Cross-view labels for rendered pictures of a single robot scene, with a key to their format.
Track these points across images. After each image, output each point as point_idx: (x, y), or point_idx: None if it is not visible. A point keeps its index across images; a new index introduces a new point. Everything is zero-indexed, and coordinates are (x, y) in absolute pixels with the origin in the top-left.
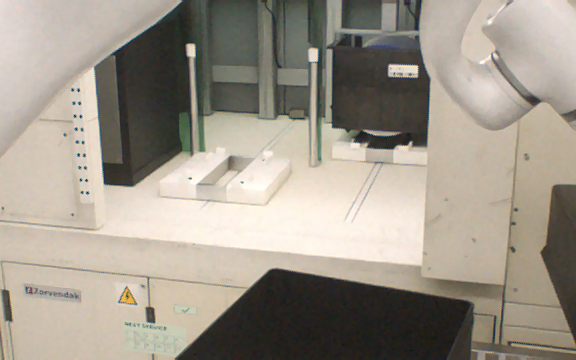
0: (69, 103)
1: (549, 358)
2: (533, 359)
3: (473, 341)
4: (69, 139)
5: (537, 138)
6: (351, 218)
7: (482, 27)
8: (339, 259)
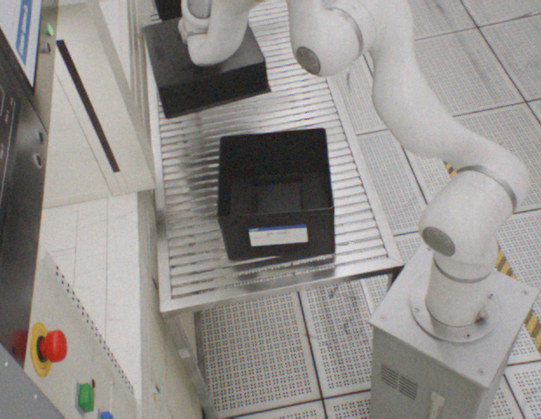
0: (105, 361)
1: (160, 165)
2: (164, 170)
3: (154, 195)
4: (114, 381)
5: None
6: (65, 250)
7: (208, 23)
8: (138, 233)
